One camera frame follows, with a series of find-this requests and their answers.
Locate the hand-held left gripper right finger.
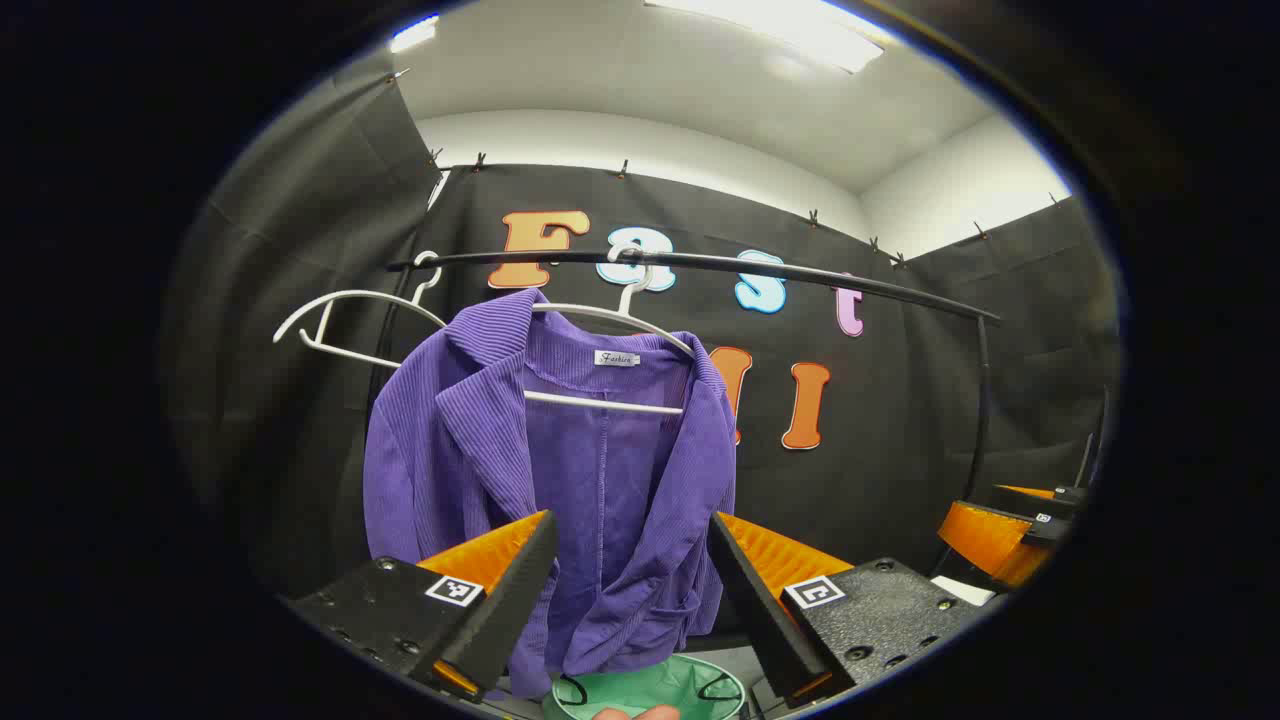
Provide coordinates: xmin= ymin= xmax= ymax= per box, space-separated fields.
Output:
xmin=706 ymin=512 xmax=986 ymax=709

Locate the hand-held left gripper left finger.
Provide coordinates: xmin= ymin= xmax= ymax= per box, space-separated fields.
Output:
xmin=285 ymin=510 xmax=559 ymax=704

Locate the green laundry hamper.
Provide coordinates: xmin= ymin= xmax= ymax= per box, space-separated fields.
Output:
xmin=542 ymin=655 xmax=748 ymax=720

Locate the purple corduroy jacket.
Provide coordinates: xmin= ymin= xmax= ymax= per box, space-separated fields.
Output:
xmin=363 ymin=288 xmax=739 ymax=699

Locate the white clothes hanger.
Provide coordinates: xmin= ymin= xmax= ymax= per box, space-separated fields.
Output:
xmin=273 ymin=250 xmax=448 ymax=371
xmin=524 ymin=243 xmax=698 ymax=416

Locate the black clothes rack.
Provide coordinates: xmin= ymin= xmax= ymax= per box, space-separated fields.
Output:
xmin=340 ymin=250 xmax=1003 ymax=591

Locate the black backdrop cloth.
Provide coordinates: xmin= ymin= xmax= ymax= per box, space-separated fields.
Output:
xmin=165 ymin=50 xmax=1126 ymax=601

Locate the large ceiling light panel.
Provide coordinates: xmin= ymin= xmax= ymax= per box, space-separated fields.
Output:
xmin=645 ymin=0 xmax=886 ymax=73

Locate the small ceiling light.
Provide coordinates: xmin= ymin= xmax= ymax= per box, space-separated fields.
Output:
xmin=388 ymin=15 xmax=441 ymax=53

